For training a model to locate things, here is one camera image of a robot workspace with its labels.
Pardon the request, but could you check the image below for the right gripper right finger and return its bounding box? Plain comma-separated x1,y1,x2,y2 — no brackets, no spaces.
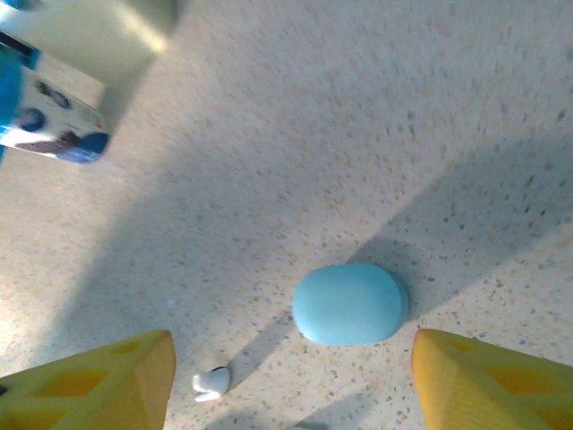
410,329,573,430

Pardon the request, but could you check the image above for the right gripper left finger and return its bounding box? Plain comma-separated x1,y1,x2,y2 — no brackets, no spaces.
0,330,176,430

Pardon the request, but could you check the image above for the light blue charging case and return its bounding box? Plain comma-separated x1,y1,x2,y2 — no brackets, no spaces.
292,262,410,346

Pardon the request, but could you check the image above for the blue lid yogurt cup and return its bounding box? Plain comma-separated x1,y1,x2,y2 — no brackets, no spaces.
0,44,112,166

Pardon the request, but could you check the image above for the cream knife block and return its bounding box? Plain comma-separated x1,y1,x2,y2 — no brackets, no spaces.
0,0,180,86

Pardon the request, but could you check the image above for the white wireless earbud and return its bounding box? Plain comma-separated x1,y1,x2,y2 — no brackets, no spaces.
192,365,233,403

